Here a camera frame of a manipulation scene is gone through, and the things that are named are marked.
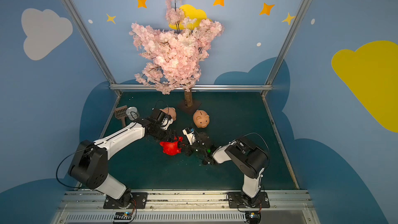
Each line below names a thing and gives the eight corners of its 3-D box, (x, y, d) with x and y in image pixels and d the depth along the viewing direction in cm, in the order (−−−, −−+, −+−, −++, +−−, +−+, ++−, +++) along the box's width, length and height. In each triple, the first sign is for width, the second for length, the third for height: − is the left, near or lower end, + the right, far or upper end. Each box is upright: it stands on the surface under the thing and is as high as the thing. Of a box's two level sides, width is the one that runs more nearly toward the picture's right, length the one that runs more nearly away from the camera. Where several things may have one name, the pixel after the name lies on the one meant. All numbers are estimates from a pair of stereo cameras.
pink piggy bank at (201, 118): (199, 132, 101) (199, 124, 94) (191, 120, 107) (191, 112, 100) (210, 126, 104) (211, 118, 96) (202, 115, 110) (202, 107, 102)
